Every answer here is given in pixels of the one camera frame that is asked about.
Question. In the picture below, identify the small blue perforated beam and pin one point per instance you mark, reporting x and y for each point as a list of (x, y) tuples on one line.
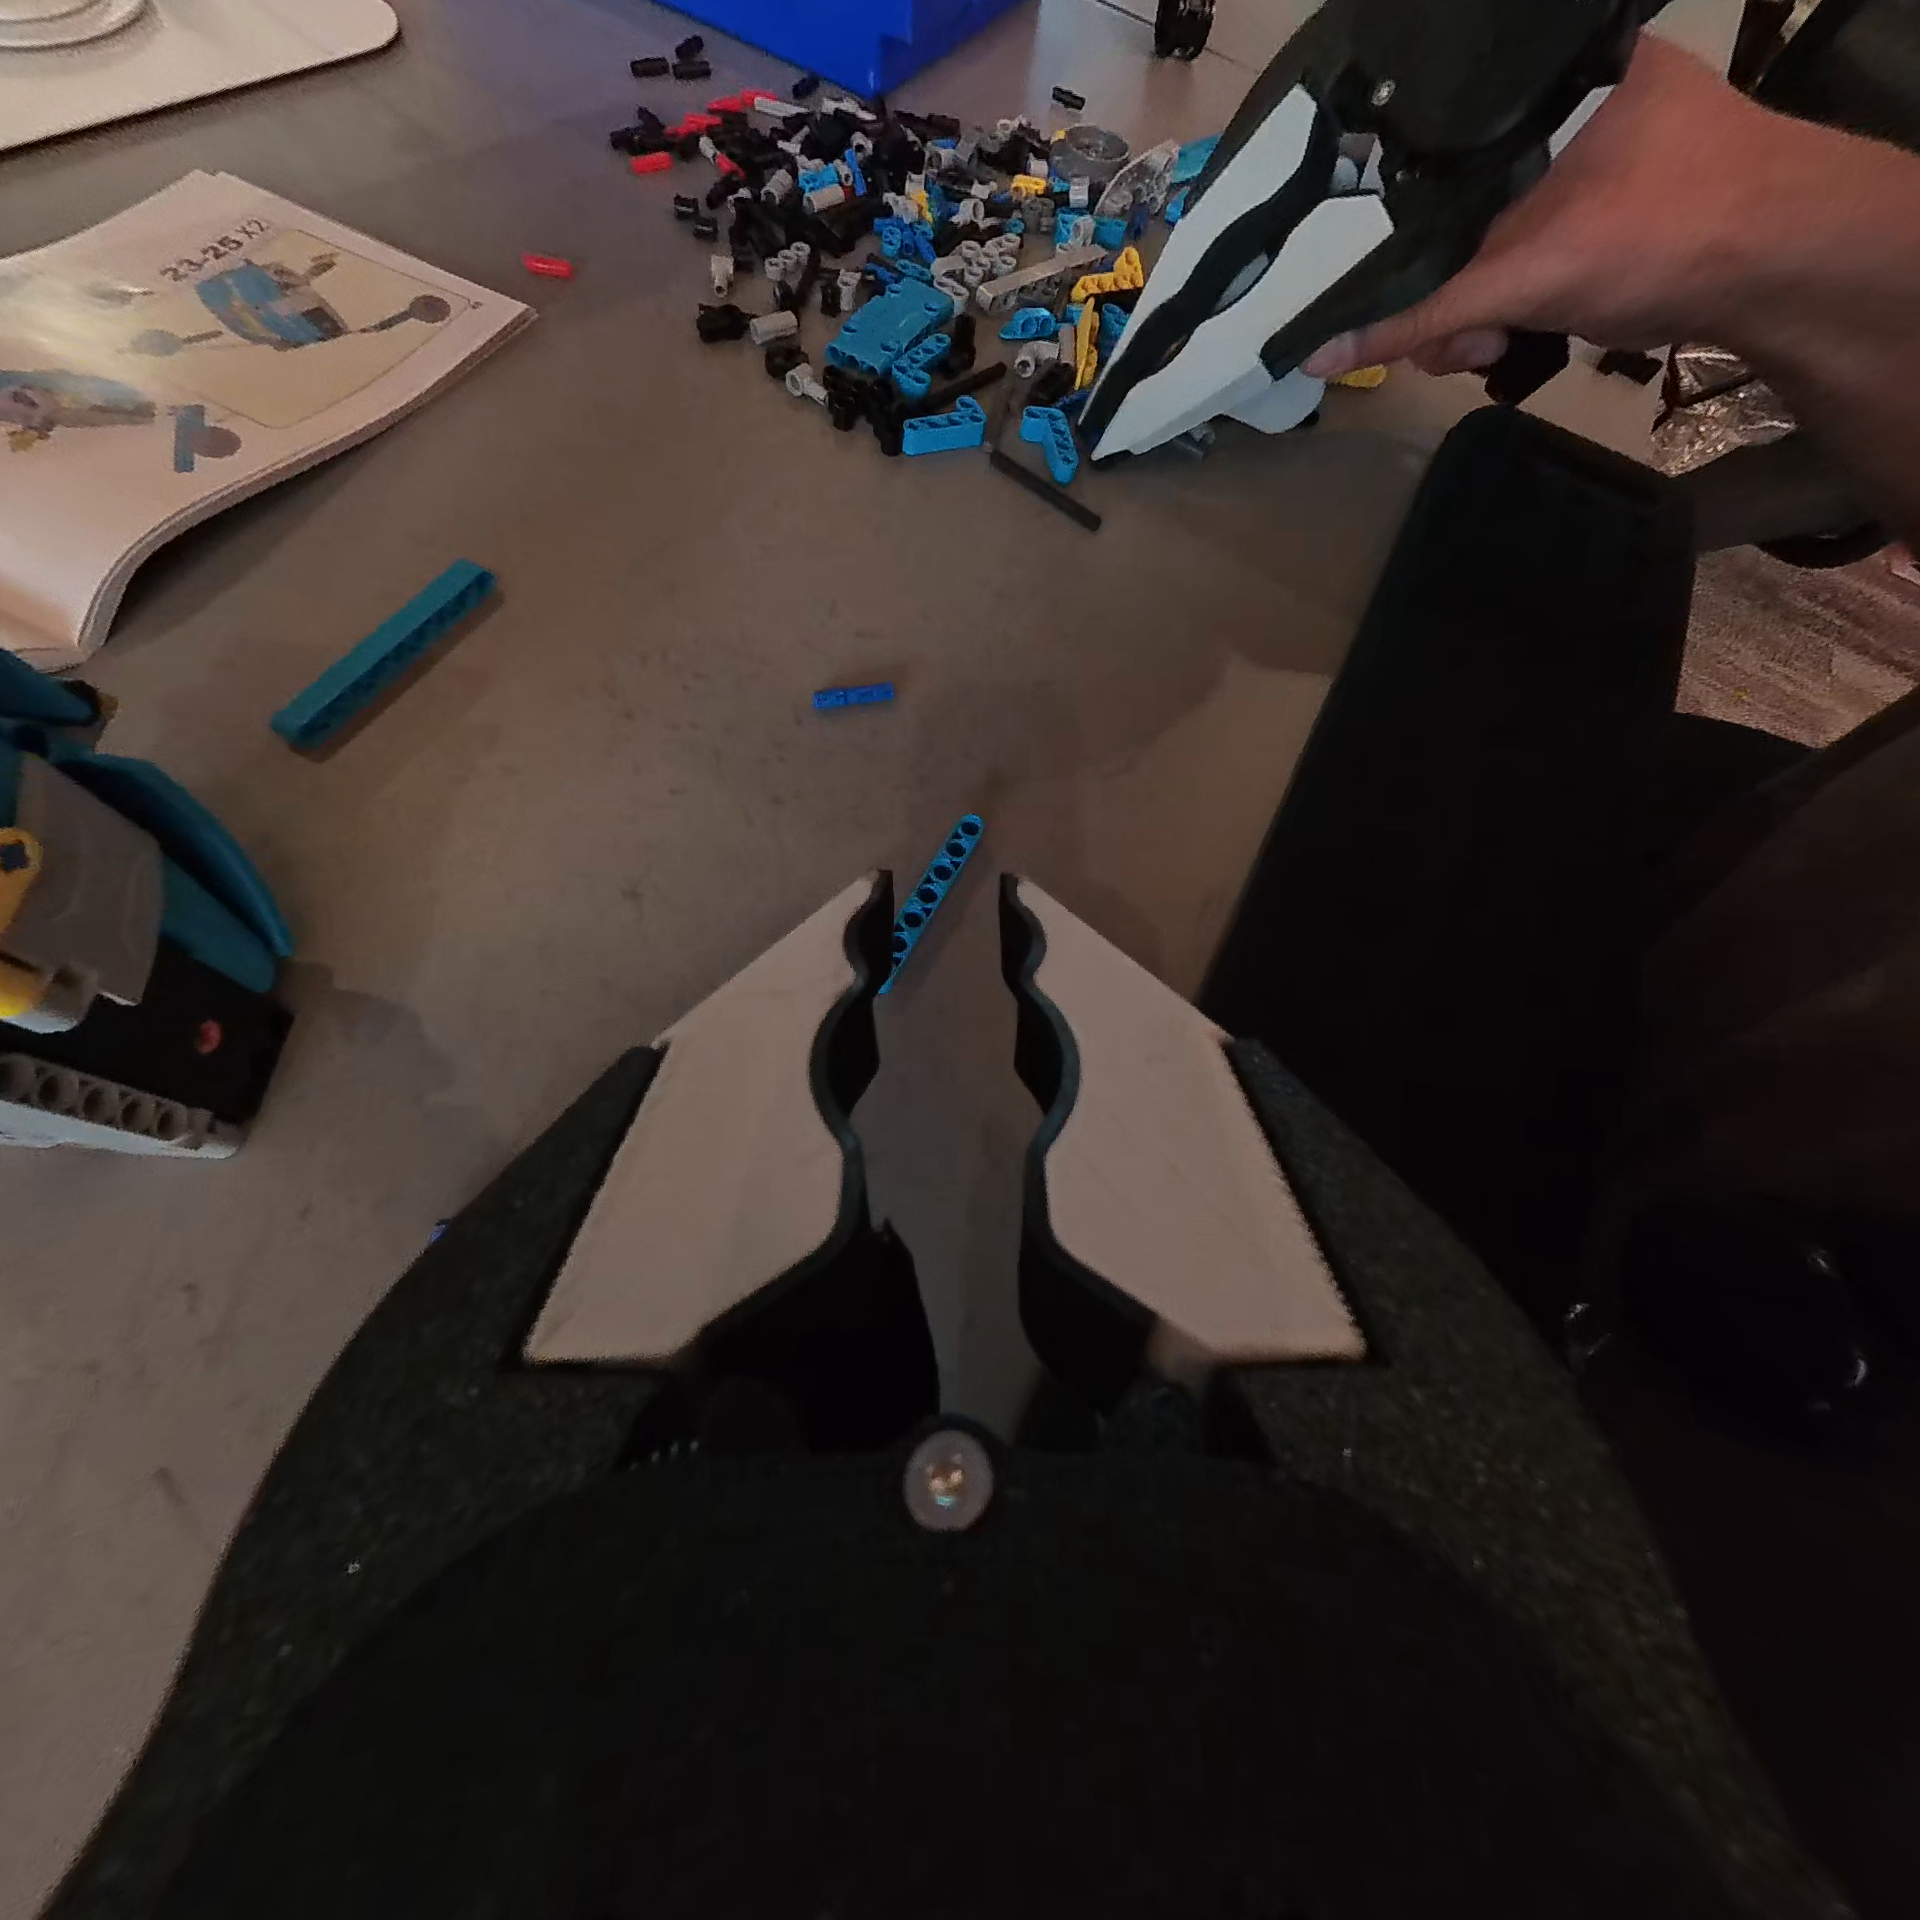
[(933, 893)]

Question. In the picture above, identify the instruction booklet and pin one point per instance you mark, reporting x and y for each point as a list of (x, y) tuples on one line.
[(225, 374)]

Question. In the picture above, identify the blue toy robot model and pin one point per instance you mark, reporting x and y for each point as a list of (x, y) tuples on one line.
[(150, 960)]

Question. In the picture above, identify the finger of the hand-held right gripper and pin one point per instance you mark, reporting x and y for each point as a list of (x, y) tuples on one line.
[(1223, 194), (1274, 300)]

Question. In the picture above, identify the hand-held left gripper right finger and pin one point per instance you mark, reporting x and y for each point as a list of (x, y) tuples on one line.
[(1185, 1200)]

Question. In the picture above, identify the pile of building pieces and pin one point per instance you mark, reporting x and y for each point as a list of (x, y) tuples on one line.
[(914, 315)]

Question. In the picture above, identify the blue storage bin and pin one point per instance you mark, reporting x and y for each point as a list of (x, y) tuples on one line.
[(871, 38)]

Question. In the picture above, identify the black perforated office chair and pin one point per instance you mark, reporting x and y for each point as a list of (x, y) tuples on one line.
[(1441, 825)]

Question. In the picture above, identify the person's brown shirt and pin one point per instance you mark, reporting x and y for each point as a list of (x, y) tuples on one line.
[(1771, 1200)]

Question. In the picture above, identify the small blue pin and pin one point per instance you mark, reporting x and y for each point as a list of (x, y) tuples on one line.
[(855, 696)]

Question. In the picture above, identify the crinkled silver wrapper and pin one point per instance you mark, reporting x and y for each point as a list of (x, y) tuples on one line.
[(1719, 405)]

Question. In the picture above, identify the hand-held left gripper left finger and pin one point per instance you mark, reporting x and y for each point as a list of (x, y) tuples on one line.
[(705, 1200)]

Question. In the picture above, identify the thick teal perforated beam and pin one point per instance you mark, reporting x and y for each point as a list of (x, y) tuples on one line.
[(382, 652)]

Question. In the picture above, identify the person's right hand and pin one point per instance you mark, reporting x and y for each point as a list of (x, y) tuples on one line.
[(1651, 210)]

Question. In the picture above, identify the black rubber tyre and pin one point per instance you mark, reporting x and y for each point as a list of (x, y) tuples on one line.
[(1185, 22)]

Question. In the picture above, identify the person's right forearm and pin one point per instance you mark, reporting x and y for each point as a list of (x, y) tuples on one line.
[(1874, 300)]

